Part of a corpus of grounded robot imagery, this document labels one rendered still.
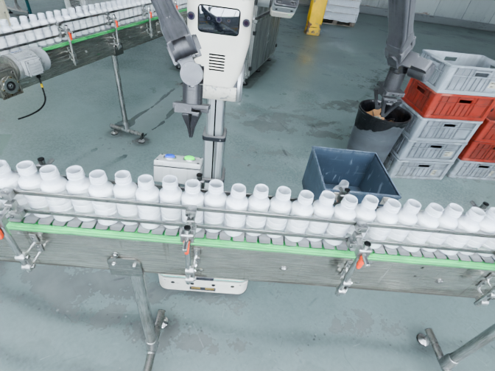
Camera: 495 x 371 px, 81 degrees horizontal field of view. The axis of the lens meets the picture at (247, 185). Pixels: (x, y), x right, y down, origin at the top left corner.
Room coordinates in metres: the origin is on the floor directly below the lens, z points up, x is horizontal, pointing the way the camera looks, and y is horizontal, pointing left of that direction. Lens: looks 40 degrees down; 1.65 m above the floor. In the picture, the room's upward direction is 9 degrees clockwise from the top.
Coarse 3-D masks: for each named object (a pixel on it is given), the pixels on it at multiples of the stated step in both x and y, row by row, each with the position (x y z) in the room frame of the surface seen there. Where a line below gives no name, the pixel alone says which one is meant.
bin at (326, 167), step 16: (320, 160) 1.20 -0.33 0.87; (336, 160) 1.20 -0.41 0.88; (352, 160) 1.21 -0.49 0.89; (368, 160) 1.22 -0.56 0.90; (304, 176) 1.18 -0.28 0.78; (320, 176) 0.97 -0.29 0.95; (336, 176) 1.21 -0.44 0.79; (352, 176) 1.21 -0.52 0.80; (368, 176) 1.18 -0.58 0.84; (384, 176) 1.07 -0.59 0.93; (320, 192) 0.92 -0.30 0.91; (336, 192) 0.89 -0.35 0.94; (352, 192) 0.90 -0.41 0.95; (368, 192) 1.12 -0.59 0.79; (384, 192) 1.01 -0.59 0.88
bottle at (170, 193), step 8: (168, 176) 0.57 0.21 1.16; (168, 184) 0.54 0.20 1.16; (176, 184) 0.55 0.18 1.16; (160, 192) 0.55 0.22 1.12; (168, 192) 0.54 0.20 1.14; (176, 192) 0.55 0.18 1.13; (160, 200) 0.54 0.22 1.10; (168, 200) 0.53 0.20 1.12; (176, 200) 0.54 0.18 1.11; (168, 208) 0.53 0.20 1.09; (168, 216) 0.53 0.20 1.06; (176, 216) 0.54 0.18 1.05
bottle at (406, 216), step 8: (408, 200) 0.62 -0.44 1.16; (416, 200) 0.63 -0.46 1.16; (400, 208) 0.63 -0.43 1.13; (408, 208) 0.60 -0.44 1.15; (416, 208) 0.60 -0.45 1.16; (400, 216) 0.60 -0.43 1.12; (408, 216) 0.60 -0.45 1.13; (416, 216) 0.61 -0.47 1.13; (400, 224) 0.59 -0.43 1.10; (408, 224) 0.59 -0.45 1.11; (392, 232) 0.60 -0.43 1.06; (400, 232) 0.59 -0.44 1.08; (408, 232) 0.59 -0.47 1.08; (392, 240) 0.59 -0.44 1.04; (400, 240) 0.59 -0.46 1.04; (392, 248) 0.59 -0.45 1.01
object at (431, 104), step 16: (416, 80) 2.70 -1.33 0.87; (416, 96) 2.62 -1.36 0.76; (432, 96) 2.44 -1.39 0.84; (448, 96) 2.45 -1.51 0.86; (464, 96) 2.46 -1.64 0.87; (480, 96) 2.49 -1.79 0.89; (432, 112) 2.44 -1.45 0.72; (448, 112) 2.46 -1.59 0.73; (464, 112) 2.50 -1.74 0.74; (480, 112) 2.52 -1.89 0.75
